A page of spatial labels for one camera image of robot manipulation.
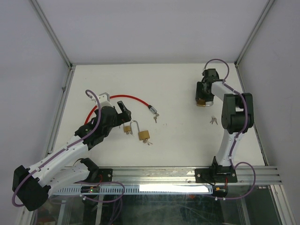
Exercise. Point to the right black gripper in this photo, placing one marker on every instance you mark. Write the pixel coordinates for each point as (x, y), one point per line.
(207, 98)

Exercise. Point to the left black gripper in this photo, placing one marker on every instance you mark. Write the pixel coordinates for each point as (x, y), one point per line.
(124, 116)

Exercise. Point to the wide brass padlock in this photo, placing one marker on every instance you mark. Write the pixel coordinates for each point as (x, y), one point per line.
(203, 103)

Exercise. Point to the small brass padlock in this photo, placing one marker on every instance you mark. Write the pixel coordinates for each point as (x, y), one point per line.
(127, 129)

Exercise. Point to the long shackle brass padlock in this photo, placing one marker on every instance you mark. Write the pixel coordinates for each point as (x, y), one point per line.
(141, 134)

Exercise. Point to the cable lock keys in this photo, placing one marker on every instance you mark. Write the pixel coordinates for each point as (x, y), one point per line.
(156, 117)

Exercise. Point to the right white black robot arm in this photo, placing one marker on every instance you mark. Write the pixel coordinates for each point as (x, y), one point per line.
(236, 118)

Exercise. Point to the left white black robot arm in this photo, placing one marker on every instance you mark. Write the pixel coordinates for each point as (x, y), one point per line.
(32, 186)

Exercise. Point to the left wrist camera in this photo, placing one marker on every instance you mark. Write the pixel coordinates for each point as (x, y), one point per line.
(103, 99)

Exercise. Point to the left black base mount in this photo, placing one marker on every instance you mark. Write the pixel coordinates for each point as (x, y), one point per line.
(98, 176)

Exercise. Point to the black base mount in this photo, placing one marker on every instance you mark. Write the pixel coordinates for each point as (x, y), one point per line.
(215, 174)
(98, 176)

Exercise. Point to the grey slotted cable duct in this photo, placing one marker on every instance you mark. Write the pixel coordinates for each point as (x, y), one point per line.
(147, 189)

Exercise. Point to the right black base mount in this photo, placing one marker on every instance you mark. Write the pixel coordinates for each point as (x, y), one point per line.
(215, 174)

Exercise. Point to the aluminium front rail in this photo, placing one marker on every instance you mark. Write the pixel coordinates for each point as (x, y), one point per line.
(260, 175)

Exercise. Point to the right aluminium frame post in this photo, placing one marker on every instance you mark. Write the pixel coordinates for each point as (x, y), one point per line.
(264, 13)

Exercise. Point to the aluminium frame post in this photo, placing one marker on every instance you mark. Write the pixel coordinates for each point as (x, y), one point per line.
(264, 13)
(50, 31)

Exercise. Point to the left aluminium frame post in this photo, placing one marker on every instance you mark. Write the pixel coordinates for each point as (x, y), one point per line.
(50, 31)

